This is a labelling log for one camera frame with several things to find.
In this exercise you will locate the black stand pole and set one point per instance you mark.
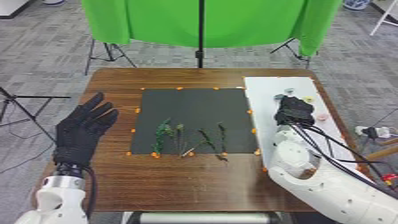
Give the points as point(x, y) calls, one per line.
point(199, 33)

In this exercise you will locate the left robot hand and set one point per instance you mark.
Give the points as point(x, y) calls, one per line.
point(82, 133)

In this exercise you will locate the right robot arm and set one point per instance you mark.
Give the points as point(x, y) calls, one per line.
point(320, 176)

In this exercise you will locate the pale grey bar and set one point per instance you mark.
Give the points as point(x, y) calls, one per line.
point(201, 218)

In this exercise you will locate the dark mat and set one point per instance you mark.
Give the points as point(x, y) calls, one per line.
point(195, 113)

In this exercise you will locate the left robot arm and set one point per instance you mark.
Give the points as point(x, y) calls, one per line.
point(59, 196)

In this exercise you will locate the pink flower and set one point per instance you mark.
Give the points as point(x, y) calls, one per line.
point(322, 117)

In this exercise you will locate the green sprig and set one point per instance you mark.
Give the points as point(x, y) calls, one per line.
point(178, 136)
point(160, 133)
point(222, 136)
point(204, 137)

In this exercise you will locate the white sheet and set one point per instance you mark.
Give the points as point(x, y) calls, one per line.
point(266, 100)

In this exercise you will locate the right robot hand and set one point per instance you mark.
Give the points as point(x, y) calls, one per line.
point(293, 111)

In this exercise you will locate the blue and white vase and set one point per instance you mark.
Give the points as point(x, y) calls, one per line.
point(357, 3)

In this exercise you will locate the yellow flower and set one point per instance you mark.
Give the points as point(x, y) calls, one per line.
point(307, 99)

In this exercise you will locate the blue flower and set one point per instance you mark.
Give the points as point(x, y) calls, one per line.
point(288, 90)

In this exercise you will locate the black tripod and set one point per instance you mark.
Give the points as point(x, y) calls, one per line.
point(23, 110)

